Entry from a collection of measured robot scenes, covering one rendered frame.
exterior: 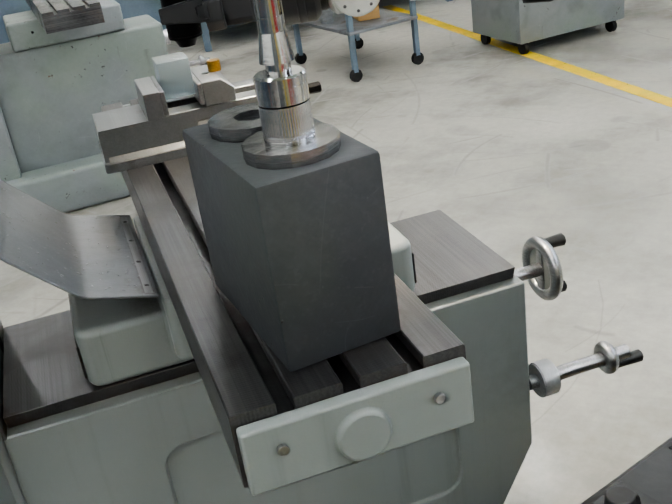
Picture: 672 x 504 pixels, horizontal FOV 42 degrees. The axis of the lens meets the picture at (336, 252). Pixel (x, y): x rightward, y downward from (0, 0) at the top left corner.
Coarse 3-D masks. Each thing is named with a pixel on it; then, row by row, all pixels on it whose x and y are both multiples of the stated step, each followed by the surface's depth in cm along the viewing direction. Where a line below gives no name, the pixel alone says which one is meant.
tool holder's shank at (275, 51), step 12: (264, 0) 73; (276, 0) 74; (264, 12) 74; (276, 12) 74; (264, 24) 74; (276, 24) 74; (264, 36) 75; (276, 36) 75; (264, 48) 75; (276, 48) 75; (288, 48) 76; (264, 60) 76; (276, 60) 75; (288, 60) 76; (276, 72) 76
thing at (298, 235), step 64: (192, 128) 91; (256, 128) 84; (320, 128) 81; (256, 192) 74; (320, 192) 76; (256, 256) 80; (320, 256) 78; (384, 256) 82; (256, 320) 87; (320, 320) 81; (384, 320) 84
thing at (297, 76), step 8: (264, 72) 78; (288, 72) 77; (296, 72) 76; (304, 72) 77; (256, 80) 76; (264, 80) 76; (272, 80) 75; (280, 80) 75; (288, 80) 75; (296, 80) 76; (304, 80) 77; (256, 88) 77; (264, 88) 76; (272, 88) 76; (280, 88) 76
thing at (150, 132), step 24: (144, 96) 139; (192, 96) 150; (240, 96) 146; (96, 120) 145; (120, 120) 143; (144, 120) 141; (168, 120) 142; (192, 120) 143; (120, 144) 141; (144, 144) 142; (168, 144) 143; (120, 168) 141
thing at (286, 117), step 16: (256, 96) 78; (272, 96) 76; (288, 96) 76; (304, 96) 77; (272, 112) 77; (288, 112) 77; (304, 112) 77; (272, 128) 77; (288, 128) 77; (304, 128) 78; (272, 144) 78; (288, 144) 78
